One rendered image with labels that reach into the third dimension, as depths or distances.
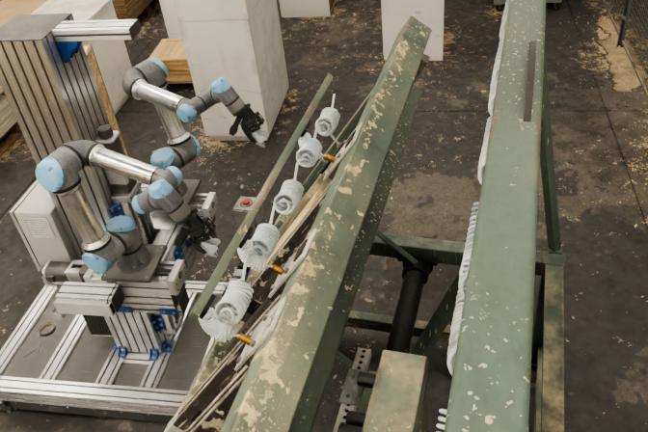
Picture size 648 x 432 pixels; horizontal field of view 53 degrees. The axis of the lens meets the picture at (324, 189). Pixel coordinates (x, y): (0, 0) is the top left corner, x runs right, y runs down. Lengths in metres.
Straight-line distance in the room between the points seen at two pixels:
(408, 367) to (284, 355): 0.26
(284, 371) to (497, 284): 0.49
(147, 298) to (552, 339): 1.73
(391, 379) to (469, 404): 0.53
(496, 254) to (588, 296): 3.09
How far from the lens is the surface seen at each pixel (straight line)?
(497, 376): 0.90
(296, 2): 7.77
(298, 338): 1.35
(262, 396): 1.26
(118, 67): 6.48
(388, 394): 1.37
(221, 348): 2.70
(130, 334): 3.62
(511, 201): 1.17
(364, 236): 1.93
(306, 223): 2.12
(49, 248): 3.28
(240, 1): 4.96
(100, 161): 2.59
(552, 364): 2.75
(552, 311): 2.93
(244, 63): 5.16
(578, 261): 4.34
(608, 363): 3.84
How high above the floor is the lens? 2.92
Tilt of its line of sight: 37 degrees down
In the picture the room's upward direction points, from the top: 7 degrees counter-clockwise
